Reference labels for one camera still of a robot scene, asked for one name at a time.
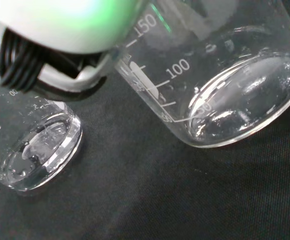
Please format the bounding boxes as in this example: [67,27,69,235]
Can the clear glass beaker with liquid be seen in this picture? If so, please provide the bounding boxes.
[0,56,83,193]

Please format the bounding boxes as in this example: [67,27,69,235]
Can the black bench cloth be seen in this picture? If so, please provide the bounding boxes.
[0,0,290,240]

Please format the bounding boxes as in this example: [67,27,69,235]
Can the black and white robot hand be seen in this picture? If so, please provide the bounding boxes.
[0,0,147,94]

